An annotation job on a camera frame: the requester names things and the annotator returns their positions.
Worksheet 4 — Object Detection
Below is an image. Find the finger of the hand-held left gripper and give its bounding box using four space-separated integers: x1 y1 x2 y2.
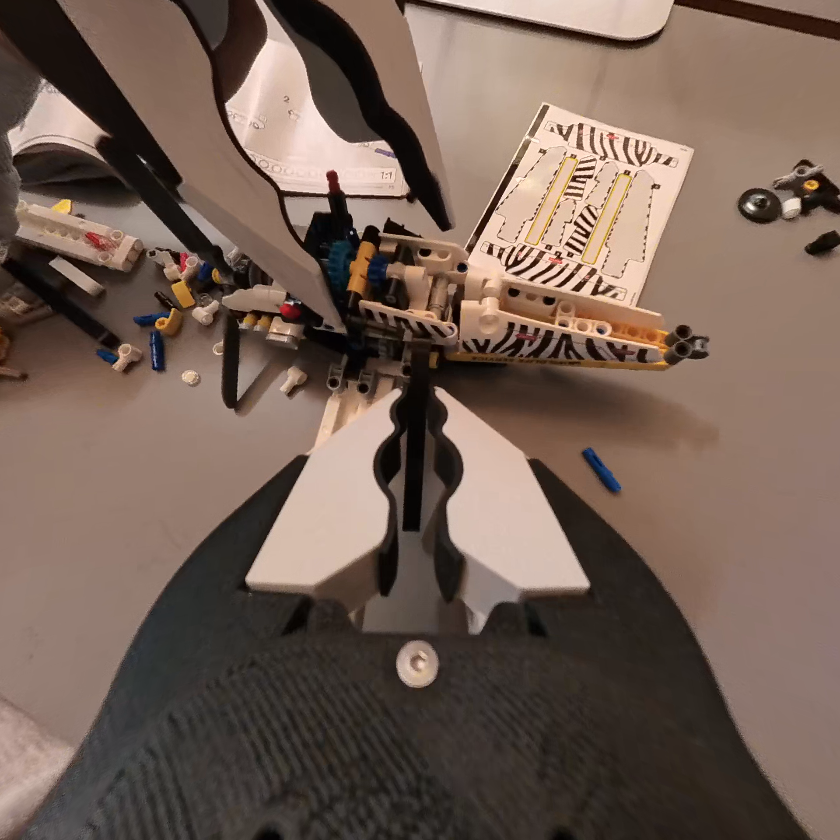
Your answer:
262 0 455 232
62 0 350 332

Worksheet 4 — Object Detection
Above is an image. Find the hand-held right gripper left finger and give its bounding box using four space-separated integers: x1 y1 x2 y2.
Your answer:
244 387 411 601

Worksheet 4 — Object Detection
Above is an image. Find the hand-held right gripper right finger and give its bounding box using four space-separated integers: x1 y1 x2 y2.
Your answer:
430 387 592 634

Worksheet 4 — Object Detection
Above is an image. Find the lego instruction booklet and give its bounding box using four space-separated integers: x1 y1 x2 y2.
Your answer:
13 36 421 198

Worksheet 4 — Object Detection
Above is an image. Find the long black lego beam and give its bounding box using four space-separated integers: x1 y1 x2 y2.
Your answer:
400 357 429 532

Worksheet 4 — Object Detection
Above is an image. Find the white lego skid assembly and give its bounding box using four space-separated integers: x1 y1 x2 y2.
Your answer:
315 366 404 454

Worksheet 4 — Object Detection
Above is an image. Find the zebra striped lego helicopter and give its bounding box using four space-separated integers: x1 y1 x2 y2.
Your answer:
220 169 711 411

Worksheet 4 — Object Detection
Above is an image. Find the person's left forearm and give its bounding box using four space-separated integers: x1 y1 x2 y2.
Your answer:
0 46 43 250

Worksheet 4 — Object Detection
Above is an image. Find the blue lego pin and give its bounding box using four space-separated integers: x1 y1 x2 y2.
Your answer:
582 448 622 493

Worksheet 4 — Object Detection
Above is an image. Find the white lego panel assembly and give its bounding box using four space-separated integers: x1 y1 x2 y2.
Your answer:
14 200 144 270

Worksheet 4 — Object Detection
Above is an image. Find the pile of loose lego pieces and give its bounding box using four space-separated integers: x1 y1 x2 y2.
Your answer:
95 246 309 395

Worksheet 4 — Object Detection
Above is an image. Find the white flat lego tile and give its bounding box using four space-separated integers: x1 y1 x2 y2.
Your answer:
49 256 106 296

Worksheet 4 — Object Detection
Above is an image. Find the small grey black lego assembly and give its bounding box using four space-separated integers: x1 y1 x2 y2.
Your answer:
773 159 840 219

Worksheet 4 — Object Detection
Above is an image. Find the white tablet stand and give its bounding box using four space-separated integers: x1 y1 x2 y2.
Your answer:
420 0 677 42

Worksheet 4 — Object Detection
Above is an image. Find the zebra sticker sheet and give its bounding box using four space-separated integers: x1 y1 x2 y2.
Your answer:
465 103 695 309

